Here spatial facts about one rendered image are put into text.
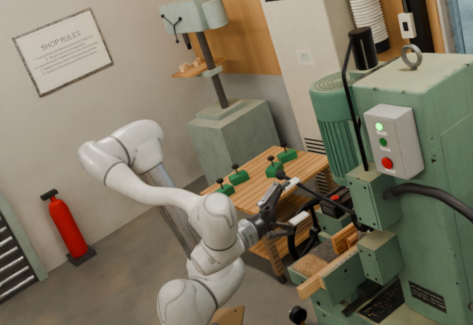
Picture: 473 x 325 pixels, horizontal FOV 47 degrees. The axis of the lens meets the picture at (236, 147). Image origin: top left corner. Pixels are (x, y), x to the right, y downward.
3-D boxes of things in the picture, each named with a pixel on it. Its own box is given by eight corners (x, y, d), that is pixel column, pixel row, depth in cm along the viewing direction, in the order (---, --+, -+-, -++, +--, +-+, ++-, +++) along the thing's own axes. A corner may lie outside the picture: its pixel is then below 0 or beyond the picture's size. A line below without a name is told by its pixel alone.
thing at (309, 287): (438, 194, 193) (436, 184, 191) (443, 195, 191) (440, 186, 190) (299, 297, 166) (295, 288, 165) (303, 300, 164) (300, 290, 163)
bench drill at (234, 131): (250, 171, 474) (189, -8, 416) (303, 182, 427) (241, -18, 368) (210, 200, 449) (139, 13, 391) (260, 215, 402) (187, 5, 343)
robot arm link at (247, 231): (241, 233, 163) (256, 223, 166) (224, 222, 170) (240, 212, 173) (248, 256, 167) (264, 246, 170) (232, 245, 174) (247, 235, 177)
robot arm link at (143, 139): (199, 313, 212) (235, 278, 226) (224, 314, 199) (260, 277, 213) (95, 142, 201) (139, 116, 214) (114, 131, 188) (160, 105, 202)
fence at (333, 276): (451, 194, 190) (448, 181, 188) (455, 195, 189) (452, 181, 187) (325, 290, 166) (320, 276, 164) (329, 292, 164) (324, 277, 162)
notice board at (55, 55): (113, 63, 434) (90, 7, 417) (114, 63, 433) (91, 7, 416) (39, 97, 403) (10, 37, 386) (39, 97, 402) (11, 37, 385)
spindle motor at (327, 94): (360, 155, 180) (338, 67, 169) (402, 165, 166) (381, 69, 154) (322, 180, 173) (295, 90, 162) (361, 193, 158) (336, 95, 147)
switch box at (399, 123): (393, 160, 136) (379, 102, 131) (426, 169, 128) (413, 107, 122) (376, 172, 134) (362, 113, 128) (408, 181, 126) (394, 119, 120)
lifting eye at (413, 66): (406, 67, 135) (401, 42, 132) (426, 68, 130) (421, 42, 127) (402, 69, 134) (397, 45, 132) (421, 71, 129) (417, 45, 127)
